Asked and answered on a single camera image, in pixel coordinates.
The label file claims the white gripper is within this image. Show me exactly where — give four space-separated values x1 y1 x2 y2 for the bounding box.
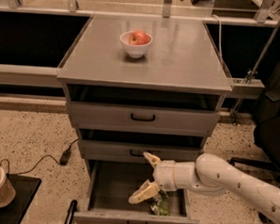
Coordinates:
129 152 178 204

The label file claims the green jalapeno chip bag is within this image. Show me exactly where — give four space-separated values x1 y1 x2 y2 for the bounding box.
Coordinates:
149 190 170 216

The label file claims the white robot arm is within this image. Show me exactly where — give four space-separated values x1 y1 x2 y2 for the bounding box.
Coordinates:
129 152 280 224

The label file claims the grey bottom drawer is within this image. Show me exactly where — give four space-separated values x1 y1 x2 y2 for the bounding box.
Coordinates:
74 161 200 224

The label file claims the grey drawer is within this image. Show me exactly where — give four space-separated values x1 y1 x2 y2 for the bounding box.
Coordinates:
78 129 205 163
67 84 219 136
74 161 200 224

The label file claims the grey middle drawer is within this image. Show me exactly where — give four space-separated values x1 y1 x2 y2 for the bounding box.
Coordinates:
78 129 205 163

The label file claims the grey drawer cabinet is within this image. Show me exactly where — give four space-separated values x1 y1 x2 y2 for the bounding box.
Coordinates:
49 10 238 224

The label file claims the grey top drawer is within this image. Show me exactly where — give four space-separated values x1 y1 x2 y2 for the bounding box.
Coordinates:
67 84 219 136

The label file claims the white ceramic bowl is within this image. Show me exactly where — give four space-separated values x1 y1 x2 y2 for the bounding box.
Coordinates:
119 31 153 58

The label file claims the black side table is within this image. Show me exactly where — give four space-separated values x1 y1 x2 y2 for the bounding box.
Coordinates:
0 175 41 224

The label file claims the black office chair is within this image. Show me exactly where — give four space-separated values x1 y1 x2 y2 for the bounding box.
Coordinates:
235 60 280 224

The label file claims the red apple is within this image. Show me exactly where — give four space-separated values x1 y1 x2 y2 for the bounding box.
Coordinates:
129 30 149 45

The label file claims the black handle bar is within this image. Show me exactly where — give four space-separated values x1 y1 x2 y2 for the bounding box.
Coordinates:
64 200 78 224

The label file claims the black power adapter with cable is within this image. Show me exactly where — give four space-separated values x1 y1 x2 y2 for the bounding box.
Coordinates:
0 134 79 179

